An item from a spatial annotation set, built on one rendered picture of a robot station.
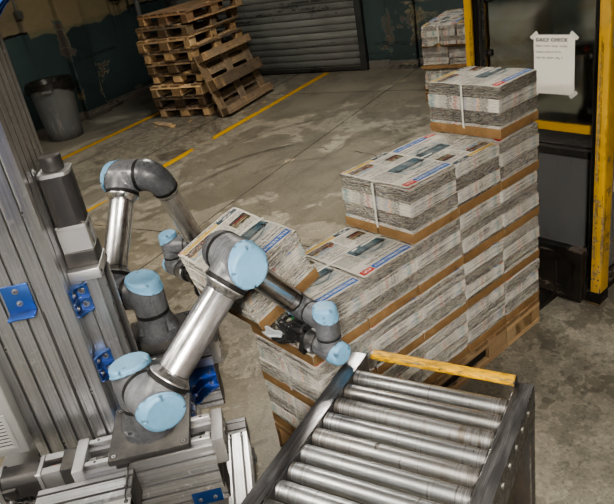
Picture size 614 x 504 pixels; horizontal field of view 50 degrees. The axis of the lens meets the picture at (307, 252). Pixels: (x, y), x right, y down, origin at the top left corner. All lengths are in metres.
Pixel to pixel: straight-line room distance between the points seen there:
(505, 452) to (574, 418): 1.33
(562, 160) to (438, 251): 1.13
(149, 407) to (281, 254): 0.75
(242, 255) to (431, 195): 1.14
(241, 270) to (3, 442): 0.91
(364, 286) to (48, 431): 1.16
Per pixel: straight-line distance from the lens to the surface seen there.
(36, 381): 2.09
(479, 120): 2.95
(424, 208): 2.58
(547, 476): 2.79
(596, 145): 3.33
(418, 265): 2.64
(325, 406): 1.89
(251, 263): 1.66
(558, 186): 3.69
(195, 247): 2.35
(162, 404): 1.70
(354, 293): 2.39
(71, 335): 1.97
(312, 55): 10.09
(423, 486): 1.65
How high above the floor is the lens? 2.01
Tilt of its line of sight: 26 degrees down
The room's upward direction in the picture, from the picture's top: 10 degrees counter-clockwise
